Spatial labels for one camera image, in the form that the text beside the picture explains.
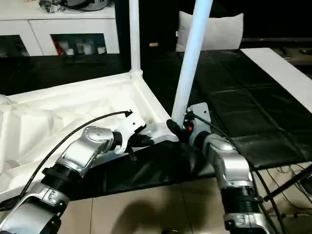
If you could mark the white plastic table top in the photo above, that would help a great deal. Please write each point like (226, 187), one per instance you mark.
(61, 104)

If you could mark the black mat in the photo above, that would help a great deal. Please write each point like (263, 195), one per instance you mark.
(243, 109)

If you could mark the small white cup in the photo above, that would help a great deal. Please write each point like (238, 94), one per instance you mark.
(70, 51)
(86, 48)
(101, 50)

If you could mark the grey pillow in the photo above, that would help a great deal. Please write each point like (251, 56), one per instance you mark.
(219, 31)

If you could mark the black cabinet with gold label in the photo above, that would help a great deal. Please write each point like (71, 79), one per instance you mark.
(158, 24)

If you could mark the white flat board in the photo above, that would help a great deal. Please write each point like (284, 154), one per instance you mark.
(282, 73)

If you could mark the black metal bar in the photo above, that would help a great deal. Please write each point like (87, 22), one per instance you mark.
(290, 185)

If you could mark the crumpled patterned bag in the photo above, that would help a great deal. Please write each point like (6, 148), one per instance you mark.
(50, 6)

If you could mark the white sideboard with glass doors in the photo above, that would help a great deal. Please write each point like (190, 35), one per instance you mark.
(24, 26)

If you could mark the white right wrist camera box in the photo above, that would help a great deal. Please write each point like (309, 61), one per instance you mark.
(201, 114)

